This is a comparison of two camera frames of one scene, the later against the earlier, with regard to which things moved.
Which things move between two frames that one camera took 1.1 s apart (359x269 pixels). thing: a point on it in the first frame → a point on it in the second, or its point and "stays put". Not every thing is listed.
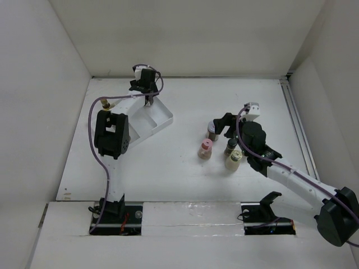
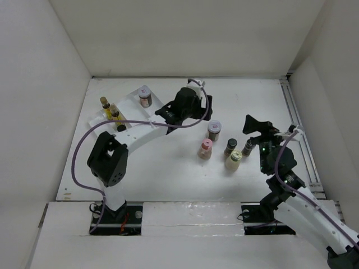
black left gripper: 134,82 → 200,111
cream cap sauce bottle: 232,162 stays put
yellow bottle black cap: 105,104 stays put
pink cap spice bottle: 205,150 stays put
